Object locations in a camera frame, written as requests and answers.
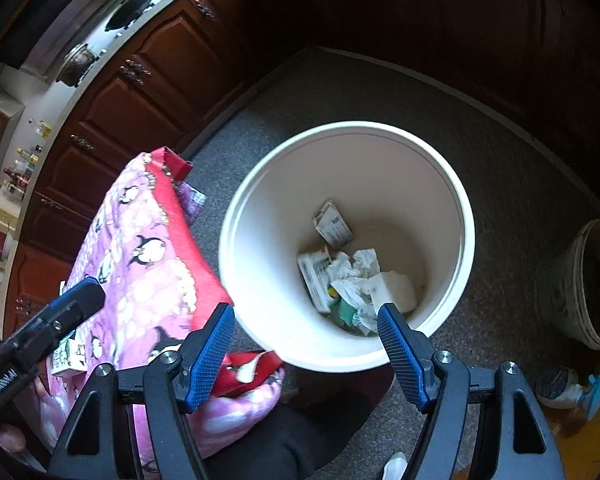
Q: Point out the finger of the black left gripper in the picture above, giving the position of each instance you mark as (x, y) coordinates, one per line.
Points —
(42, 334)

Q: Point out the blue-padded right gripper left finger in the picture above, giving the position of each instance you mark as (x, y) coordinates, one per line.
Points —
(175, 384)

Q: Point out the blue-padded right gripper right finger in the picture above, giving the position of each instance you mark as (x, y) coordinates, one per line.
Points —
(437, 384)

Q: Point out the colourful small package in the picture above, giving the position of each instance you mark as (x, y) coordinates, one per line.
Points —
(329, 223)

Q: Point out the white foam block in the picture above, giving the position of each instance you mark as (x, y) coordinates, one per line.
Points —
(392, 288)

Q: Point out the teal fuzzy cloth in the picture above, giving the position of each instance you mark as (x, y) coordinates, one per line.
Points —
(346, 317)

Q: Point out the white paper carton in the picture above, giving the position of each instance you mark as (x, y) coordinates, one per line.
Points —
(313, 268)

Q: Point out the white trash bucket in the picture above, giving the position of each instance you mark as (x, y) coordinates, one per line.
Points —
(398, 196)

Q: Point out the brown lower kitchen cabinets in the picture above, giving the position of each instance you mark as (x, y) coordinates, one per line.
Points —
(163, 84)

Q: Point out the pink penguin table cloth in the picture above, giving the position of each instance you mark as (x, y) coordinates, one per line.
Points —
(158, 290)

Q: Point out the blue spray bottle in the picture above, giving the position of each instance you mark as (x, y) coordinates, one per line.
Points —
(560, 388)

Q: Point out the beige microwave oven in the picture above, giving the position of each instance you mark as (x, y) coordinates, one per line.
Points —
(10, 207)

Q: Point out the crumpled white tissue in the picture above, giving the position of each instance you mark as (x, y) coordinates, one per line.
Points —
(348, 280)

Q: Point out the dark sauce bottle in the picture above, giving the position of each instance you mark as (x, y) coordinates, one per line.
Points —
(19, 177)

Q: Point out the old dirty bucket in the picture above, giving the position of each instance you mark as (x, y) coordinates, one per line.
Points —
(568, 288)

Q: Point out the yellow oil bottle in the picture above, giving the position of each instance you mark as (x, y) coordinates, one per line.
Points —
(43, 129)

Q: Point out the steel cooking pot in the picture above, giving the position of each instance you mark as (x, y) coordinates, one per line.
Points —
(76, 64)

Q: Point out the steel range hood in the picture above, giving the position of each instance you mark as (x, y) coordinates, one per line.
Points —
(44, 32)

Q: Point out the black wok pan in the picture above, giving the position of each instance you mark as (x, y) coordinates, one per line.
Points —
(126, 14)

